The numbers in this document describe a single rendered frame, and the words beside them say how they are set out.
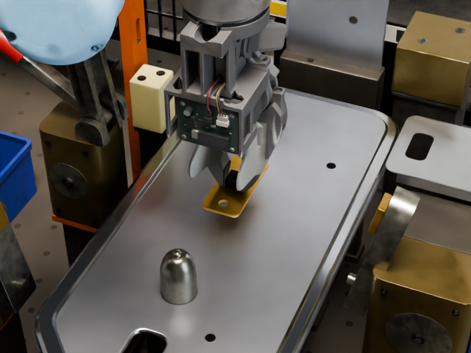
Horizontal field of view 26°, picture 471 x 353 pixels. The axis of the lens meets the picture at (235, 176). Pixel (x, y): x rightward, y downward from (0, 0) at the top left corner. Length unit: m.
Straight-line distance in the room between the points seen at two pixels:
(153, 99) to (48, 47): 0.41
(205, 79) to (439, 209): 0.32
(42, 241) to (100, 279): 0.48
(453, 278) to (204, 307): 0.22
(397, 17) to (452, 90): 0.14
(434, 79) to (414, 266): 0.30
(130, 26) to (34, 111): 0.61
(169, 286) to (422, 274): 0.22
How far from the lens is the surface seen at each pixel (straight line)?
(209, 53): 0.80
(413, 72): 1.13
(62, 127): 1.02
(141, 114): 1.07
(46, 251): 1.39
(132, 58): 1.06
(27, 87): 1.68
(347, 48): 1.17
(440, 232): 1.02
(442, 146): 1.08
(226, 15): 0.80
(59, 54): 0.65
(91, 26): 0.64
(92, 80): 0.96
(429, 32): 1.14
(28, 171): 1.44
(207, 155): 0.94
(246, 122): 0.86
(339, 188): 1.02
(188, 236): 0.96
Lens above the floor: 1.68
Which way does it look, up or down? 41 degrees down
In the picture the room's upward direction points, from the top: straight up
